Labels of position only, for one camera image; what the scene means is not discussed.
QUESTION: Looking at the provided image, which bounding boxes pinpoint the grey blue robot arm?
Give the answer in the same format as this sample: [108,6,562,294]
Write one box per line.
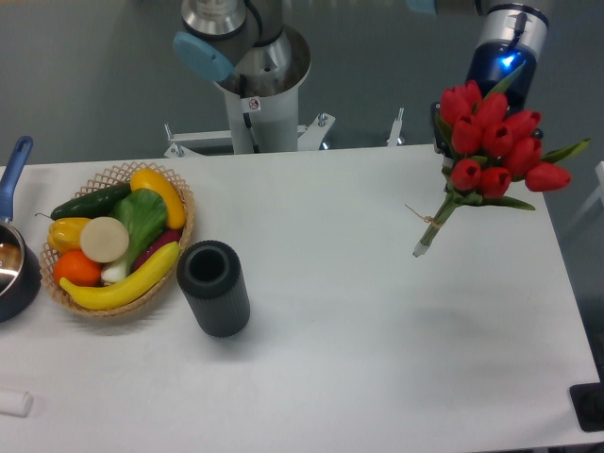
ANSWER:
[173,1,554,154]

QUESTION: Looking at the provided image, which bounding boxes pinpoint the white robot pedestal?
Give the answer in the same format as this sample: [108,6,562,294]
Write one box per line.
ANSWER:
[216,25,310,154]

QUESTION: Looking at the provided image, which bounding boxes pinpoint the black device at edge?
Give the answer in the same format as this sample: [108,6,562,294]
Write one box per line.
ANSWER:
[569,382,603,432]

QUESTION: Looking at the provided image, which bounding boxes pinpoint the orange fruit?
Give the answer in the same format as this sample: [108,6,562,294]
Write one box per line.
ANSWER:
[52,250,102,287]

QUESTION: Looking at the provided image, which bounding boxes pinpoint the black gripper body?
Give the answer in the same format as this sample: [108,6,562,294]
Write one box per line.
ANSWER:
[431,42,537,156]

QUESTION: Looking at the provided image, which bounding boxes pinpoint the green cucumber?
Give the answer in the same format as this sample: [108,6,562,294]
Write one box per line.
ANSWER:
[37,183,131,221]

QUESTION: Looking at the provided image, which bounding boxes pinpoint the yellow bell pepper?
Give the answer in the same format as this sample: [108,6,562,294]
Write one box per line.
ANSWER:
[47,217,91,254]

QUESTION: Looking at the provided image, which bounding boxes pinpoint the purple eggplant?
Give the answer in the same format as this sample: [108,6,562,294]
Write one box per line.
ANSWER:
[132,229,181,271]

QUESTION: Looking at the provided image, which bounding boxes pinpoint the green bok choy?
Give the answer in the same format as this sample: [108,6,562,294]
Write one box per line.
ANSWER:
[101,189,167,285]

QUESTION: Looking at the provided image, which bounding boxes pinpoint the blue handled saucepan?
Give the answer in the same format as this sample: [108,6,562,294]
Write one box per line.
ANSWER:
[1,136,42,323]

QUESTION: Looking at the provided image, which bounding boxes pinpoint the white metal base frame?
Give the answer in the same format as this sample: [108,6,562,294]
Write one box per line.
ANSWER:
[164,107,405,158]

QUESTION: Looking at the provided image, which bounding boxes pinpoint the dark grey ribbed vase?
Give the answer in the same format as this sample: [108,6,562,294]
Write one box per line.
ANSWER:
[176,240,251,338]

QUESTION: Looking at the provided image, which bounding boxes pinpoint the red tulip bouquet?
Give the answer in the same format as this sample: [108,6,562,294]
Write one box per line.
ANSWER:
[412,66,590,258]

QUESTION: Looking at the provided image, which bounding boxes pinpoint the yellow banana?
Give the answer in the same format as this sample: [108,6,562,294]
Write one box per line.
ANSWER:
[59,242,180,310]

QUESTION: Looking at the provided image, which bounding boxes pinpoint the beige round disc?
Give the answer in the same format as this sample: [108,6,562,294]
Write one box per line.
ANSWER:
[79,217,129,263]

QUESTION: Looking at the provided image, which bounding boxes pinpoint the white cylinder object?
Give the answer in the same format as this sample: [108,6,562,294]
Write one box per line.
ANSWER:
[0,389,34,418]

